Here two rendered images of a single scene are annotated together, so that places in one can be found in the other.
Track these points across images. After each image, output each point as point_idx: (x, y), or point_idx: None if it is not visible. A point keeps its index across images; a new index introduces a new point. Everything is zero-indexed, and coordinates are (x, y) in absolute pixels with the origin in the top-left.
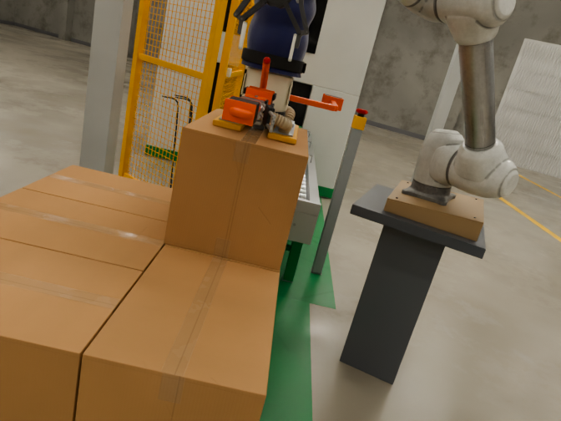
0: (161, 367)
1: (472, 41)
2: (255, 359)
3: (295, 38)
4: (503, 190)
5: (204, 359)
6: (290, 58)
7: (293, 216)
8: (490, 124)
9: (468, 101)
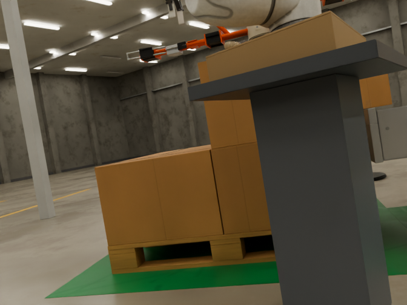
0: (117, 162)
1: None
2: (117, 163)
3: (168, 6)
4: (188, 9)
5: (120, 162)
6: (169, 16)
7: (205, 106)
8: None
9: None
